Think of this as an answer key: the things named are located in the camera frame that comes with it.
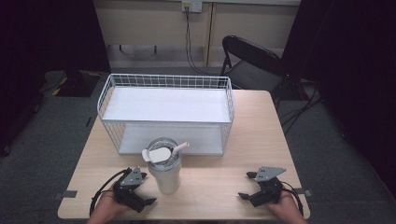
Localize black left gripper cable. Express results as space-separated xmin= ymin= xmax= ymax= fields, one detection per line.
xmin=89 ymin=167 xmax=133 ymax=217

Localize black curtain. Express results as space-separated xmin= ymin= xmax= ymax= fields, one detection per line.
xmin=0 ymin=0 xmax=112 ymax=157
xmin=280 ymin=0 xmax=396 ymax=190

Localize white tumbler cup with straw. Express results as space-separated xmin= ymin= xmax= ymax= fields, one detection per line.
xmin=141 ymin=137 xmax=191 ymax=196

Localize dark stand base yellow tape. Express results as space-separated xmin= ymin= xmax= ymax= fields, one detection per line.
xmin=38 ymin=69 xmax=103 ymax=98

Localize black floor cables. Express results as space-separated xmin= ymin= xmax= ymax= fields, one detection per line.
xmin=278 ymin=81 xmax=326 ymax=135

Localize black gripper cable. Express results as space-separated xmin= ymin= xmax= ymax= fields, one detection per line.
xmin=280 ymin=180 xmax=304 ymax=217
xmin=89 ymin=167 xmax=133 ymax=217

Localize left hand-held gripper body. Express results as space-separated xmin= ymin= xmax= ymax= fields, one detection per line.
xmin=112 ymin=165 xmax=148 ymax=214

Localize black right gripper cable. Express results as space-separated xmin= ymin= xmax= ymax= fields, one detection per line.
xmin=280 ymin=180 xmax=304 ymax=217

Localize black wall socket cable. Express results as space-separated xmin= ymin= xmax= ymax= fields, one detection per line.
xmin=185 ymin=7 xmax=221 ymax=77

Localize person's left hand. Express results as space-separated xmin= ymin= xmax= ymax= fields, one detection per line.
xmin=92 ymin=189 xmax=133 ymax=220

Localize grey tape strip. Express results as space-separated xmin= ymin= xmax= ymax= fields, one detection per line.
xmin=51 ymin=189 xmax=78 ymax=201
xmin=293 ymin=188 xmax=314 ymax=198

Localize black folding chair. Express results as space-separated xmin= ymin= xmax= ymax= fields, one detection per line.
xmin=219 ymin=35 xmax=291 ymax=101

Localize person's right hand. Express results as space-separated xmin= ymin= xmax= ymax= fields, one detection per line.
xmin=266 ymin=189 xmax=301 ymax=220

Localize white wire shelf rack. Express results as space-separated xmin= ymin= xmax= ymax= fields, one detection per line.
xmin=96 ymin=73 xmax=235 ymax=157

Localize white wall socket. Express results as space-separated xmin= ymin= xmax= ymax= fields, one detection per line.
xmin=181 ymin=0 xmax=204 ymax=14

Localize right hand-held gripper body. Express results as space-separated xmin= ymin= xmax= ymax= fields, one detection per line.
xmin=248 ymin=165 xmax=288 ymax=208

